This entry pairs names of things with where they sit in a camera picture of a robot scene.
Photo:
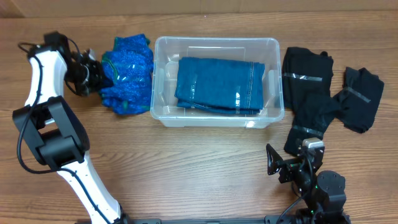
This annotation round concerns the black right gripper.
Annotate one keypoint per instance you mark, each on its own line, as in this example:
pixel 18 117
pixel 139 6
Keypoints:
pixel 288 168

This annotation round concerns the black cloth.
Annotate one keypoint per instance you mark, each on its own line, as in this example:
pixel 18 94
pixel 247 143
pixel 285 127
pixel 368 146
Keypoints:
pixel 359 99
pixel 304 72
pixel 311 120

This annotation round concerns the blue denim jeans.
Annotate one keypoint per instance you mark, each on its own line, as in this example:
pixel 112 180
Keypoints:
pixel 220 86

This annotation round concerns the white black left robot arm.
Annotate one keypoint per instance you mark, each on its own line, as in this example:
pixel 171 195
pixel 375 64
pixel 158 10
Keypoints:
pixel 52 131

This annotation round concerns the clear plastic storage bin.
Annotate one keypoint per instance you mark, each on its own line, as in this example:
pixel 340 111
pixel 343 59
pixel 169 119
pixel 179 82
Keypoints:
pixel 169 50

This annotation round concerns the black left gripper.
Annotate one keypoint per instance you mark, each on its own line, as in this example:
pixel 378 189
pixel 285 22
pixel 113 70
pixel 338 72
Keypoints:
pixel 102 79

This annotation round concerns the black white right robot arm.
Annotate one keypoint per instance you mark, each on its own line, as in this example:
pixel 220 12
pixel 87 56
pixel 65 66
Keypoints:
pixel 321 195

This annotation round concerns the blue glitter cloth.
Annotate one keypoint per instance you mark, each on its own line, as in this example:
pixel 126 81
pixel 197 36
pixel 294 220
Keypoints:
pixel 129 66

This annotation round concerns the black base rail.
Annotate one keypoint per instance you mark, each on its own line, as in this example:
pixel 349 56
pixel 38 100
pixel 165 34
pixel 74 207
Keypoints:
pixel 202 221

